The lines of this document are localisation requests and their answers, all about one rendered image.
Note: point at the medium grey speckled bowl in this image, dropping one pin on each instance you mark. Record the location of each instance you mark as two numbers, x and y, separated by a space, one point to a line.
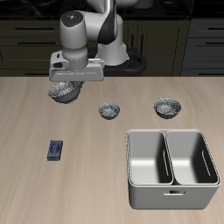
167 107

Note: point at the small grey speckled bowl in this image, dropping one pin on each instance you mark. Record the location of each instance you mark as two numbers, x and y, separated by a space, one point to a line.
109 110

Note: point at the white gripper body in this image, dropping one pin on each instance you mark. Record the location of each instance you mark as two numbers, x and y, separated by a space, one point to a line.
78 74

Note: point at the white two-bin basket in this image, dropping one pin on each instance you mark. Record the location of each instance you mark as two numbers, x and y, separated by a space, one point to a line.
172 169

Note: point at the dark kitchen cupboards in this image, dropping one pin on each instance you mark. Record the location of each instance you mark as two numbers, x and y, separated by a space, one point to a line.
180 43

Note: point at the large grey speckled bowl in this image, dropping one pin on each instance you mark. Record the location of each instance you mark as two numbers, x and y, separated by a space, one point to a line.
64 92

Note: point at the small dark blue box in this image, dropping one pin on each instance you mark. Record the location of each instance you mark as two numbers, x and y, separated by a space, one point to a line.
54 150

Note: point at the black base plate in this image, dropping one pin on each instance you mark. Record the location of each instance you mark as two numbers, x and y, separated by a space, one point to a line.
136 61

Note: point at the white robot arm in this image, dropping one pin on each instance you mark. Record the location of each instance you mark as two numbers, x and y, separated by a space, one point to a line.
87 29

